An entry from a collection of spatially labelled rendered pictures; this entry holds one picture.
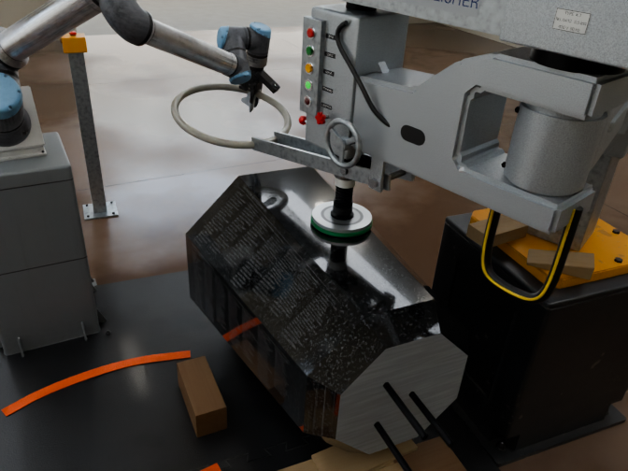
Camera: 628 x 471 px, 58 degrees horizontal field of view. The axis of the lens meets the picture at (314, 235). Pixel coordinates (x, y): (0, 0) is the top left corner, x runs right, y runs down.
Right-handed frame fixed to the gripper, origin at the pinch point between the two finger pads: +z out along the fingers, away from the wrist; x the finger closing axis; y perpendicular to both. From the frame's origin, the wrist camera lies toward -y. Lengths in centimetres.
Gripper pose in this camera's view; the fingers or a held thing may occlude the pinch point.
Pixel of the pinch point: (254, 107)
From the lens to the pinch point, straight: 262.2
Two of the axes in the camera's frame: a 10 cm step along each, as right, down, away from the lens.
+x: -3.2, 5.6, -7.6
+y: -9.3, -3.5, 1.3
